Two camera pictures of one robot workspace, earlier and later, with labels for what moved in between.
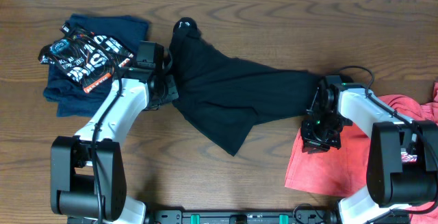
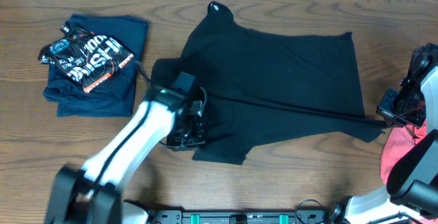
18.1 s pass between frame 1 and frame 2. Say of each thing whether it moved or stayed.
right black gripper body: moved
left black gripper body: moved
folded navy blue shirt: stayed
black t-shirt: moved
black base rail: stayed
